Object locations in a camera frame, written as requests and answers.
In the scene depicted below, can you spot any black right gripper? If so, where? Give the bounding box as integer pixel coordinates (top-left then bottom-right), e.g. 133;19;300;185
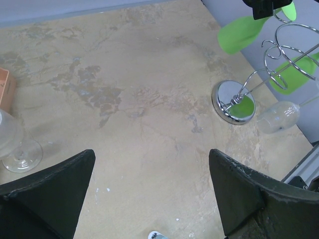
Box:
243;0;294;20

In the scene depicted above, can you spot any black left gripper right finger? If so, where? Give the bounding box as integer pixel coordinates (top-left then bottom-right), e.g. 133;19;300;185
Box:
209;149;319;239

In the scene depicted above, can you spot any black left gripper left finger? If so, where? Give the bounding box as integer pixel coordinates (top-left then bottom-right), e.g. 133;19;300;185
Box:
0;149;96;239

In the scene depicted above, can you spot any green wine glass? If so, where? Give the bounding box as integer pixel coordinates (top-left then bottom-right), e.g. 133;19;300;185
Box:
217;6;297;54
270;56;318;95

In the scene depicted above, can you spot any clear wine glass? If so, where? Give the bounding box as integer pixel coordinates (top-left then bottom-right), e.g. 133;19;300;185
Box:
257;95;319;134
0;110;43;173

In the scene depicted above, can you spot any peach plastic file organizer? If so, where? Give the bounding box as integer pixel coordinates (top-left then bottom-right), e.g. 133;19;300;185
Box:
0;68;16;113

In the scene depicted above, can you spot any chrome wire glass rack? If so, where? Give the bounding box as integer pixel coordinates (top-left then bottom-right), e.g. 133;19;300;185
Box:
211;7;319;125

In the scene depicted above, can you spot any aluminium rail frame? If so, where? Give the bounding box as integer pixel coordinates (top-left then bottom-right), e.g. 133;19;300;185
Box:
282;141;319;192

